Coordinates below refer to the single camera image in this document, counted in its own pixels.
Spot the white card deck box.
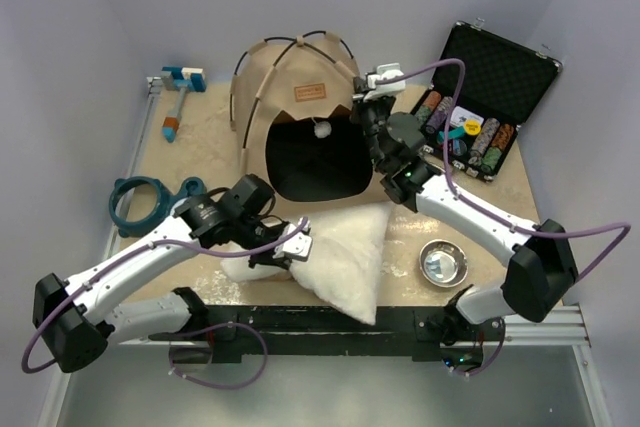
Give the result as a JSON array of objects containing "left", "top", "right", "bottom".
[{"left": 450, "top": 106, "right": 485, "bottom": 128}]

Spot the yellow dealer button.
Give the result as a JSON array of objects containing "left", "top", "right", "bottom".
[{"left": 463, "top": 119, "right": 482, "bottom": 136}]

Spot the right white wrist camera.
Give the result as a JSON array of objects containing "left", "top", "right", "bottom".
[{"left": 363, "top": 63, "right": 406, "bottom": 101}]

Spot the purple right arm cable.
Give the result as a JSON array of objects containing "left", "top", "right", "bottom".
[{"left": 374, "top": 57, "right": 632, "bottom": 377}]

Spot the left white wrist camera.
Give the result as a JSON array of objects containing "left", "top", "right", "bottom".
[{"left": 274, "top": 217, "right": 313, "bottom": 262}]

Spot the white pillow cushion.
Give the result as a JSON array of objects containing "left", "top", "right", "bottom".
[{"left": 221, "top": 202, "right": 392, "bottom": 325}]

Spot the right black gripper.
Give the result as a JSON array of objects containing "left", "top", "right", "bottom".
[{"left": 350, "top": 77, "right": 396, "bottom": 170}]

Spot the white pompom toy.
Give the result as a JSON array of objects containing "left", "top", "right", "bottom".
[{"left": 314, "top": 120, "right": 332, "bottom": 139}]

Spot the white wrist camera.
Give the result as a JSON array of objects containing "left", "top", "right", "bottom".
[
  {"left": 363, "top": 63, "right": 406, "bottom": 101},
  {"left": 274, "top": 217, "right": 313, "bottom": 262}
]

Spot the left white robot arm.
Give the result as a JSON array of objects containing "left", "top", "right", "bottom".
[{"left": 21, "top": 174, "right": 312, "bottom": 374}]

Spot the tan black pet tent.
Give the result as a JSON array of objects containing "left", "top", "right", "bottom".
[{"left": 229, "top": 30, "right": 396, "bottom": 208}]

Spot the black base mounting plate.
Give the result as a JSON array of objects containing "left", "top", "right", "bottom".
[{"left": 151, "top": 305, "right": 504, "bottom": 363}]

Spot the teal ribbon tag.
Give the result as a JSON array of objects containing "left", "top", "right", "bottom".
[{"left": 437, "top": 127, "right": 466, "bottom": 144}]

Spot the steel pet bowl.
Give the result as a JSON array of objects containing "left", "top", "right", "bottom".
[{"left": 419, "top": 239, "right": 468, "bottom": 288}]

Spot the black poker chip case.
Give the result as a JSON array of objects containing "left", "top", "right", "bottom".
[{"left": 411, "top": 21, "right": 563, "bottom": 182}]

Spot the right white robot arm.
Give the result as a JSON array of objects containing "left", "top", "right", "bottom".
[{"left": 350, "top": 77, "right": 578, "bottom": 340}]

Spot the teal pet bowl holder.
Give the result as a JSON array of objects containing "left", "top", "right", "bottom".
[{"left": 108, "top": 176, "right": 205, "bottom": 238}]

